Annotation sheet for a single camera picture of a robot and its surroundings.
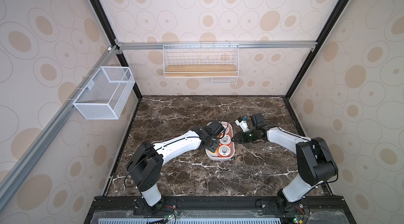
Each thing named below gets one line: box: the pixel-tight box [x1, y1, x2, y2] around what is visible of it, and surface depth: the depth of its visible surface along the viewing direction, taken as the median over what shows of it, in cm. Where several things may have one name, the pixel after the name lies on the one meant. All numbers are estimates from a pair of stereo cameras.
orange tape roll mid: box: [221, 123, 234, 134], surface depth 98 cm
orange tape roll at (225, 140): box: [219, 134, 232, 146], surface depth 93 cm
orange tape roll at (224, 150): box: [217, 144, 231, 158], surface depth 89 cm
